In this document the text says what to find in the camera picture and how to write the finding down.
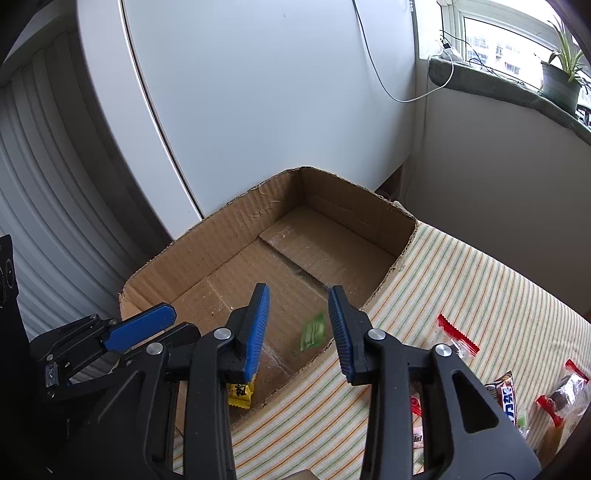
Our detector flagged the brown cardboard box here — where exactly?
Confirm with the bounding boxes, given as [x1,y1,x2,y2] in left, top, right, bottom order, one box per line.
[119,166,419,437]

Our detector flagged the yellow candy packet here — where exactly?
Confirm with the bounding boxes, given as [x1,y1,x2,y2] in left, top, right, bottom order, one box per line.
[228,381,254,411]

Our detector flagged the white charger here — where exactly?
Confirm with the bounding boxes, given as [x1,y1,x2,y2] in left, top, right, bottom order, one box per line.
[436,39,463,64]

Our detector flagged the dark green windowsill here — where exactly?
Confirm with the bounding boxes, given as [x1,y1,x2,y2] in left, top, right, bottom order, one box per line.
[428,55,591,145]

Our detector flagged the red-edged clear date packet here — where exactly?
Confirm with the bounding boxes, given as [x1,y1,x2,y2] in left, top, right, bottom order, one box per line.
[536,359,591,428]
[436,315,481,361]

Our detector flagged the beige pastry packet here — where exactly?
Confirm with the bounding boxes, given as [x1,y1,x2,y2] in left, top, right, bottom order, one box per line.
[531,413,580,457]

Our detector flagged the potted spider plant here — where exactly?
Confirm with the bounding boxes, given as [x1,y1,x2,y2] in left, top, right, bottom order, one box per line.
[534,16,591,117]

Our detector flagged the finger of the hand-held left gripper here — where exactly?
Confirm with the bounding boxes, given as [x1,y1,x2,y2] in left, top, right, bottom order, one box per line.
[43,353,144,403]
[29,302,177,365]

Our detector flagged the white ribbed panel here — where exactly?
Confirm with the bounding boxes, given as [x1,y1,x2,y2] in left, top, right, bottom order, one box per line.
[0,28,172,343]

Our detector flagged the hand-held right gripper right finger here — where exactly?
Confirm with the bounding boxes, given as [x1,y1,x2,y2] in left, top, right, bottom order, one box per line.
[327,285,542,480]

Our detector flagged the brown snack bar blue print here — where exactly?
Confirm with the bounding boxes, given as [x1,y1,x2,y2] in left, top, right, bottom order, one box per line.
[488,370,520,428]

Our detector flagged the white window frame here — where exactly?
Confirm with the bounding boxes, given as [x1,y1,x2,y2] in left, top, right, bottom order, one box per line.
[436,0,583,89]

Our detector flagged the white cable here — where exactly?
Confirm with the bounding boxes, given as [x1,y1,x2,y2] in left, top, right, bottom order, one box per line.
[352,0,453,103]

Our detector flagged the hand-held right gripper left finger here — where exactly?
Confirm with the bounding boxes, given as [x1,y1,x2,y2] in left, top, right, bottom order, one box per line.
[62,282,271,480]

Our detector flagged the white wardrobe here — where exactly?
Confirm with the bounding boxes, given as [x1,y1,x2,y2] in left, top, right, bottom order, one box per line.
[76,0,416,244]

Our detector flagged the striped bedsheet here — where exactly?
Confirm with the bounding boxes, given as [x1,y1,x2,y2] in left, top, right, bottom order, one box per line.
[173,220,591,480]

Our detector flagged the green candy wrapper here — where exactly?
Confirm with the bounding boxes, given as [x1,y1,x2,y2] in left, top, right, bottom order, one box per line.
[299,311,327,354]

